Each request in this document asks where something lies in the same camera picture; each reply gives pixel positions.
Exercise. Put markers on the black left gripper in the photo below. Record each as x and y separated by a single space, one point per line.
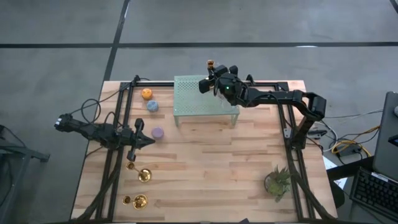
133 138

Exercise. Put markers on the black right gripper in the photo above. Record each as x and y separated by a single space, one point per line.
230 90

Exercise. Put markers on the purple small cup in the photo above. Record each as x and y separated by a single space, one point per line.
158 133

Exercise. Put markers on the brass candlestick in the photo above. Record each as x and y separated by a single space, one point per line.
145 175
140 202
210 64

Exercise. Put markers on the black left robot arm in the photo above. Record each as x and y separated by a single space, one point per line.
90 132

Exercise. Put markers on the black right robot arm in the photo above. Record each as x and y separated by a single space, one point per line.
280 98

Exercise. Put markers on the green perforated metal shelf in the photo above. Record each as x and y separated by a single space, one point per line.
189 102

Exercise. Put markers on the blue ball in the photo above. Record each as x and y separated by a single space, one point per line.
152 106

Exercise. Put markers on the potted succulent plant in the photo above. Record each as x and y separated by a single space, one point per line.
276 184

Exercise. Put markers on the grey metal stand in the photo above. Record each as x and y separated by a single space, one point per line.
18 152

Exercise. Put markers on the white paper sheet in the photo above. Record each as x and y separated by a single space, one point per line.
334 174

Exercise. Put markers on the black power adapter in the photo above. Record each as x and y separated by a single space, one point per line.
349 151

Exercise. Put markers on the black keyboard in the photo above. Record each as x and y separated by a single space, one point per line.
376 193

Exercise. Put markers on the black aluminium table frame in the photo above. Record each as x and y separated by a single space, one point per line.
149 84

